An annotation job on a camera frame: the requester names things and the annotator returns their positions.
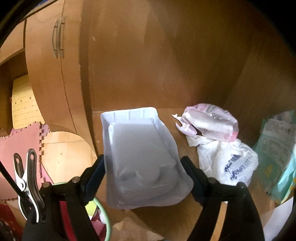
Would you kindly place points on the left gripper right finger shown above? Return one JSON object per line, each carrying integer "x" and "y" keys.
{"x": 203, "y": 187}

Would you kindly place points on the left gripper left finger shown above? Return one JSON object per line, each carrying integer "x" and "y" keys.
{"x": 91, "y": 179}

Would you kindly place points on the white printed plastic bag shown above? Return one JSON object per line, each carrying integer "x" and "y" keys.
{"x": 229, "y": 163}

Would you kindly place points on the white plastic tray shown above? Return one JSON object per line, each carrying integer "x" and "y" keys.
{"x": 141, "y": 158}

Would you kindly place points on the green diaper package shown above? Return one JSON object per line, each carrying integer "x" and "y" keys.
{"x": 276, "y": 155}

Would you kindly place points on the red green trash bin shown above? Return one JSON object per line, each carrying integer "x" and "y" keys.
{"x": 76, "y": 223}

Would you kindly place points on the pink plastic wrapper pack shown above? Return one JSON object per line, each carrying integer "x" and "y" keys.
{"x": 210, "y": 120}

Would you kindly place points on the purple foam floor mat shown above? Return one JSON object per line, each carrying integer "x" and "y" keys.
{"x": 44, "y": 130}

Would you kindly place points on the metal spring clamp left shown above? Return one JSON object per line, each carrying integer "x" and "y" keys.
{"x": 29, "y": 198}

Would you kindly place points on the yellow grid board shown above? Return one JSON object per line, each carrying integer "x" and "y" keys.
{"x": 24, "y": 107}

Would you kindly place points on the brown polka dot cloth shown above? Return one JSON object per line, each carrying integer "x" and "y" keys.
{"x": 10, "y": 228}

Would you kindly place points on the wooden corner shelf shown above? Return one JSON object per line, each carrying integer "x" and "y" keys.
{"x": 238, "y": 55}

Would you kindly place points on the wooden desk with drawers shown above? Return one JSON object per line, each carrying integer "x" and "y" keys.
{"x": 11, "y": 46}

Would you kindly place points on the wooden cabinet with doors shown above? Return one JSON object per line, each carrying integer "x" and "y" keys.
{"x": 52, "y": 50}

